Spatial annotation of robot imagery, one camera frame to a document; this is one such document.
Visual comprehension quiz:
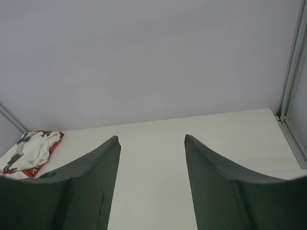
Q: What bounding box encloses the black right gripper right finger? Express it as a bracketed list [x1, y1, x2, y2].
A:
[184, 135, 307, 230]

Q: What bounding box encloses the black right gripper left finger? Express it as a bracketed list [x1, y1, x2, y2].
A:
[0, 136, 121, 230]

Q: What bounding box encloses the red white folded shirt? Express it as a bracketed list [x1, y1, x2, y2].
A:
[1, 131, 65, 179]

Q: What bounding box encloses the left aluminium frame post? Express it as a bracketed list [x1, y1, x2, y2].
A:
[0, 101, 30, 133]

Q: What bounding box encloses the aluminium frame post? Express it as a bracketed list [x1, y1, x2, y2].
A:
[0, 101, 30, 133]
[276, 0, 307, 170]

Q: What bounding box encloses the right aluminium frame post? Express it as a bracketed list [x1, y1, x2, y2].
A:
[276, 0, 307, 170]

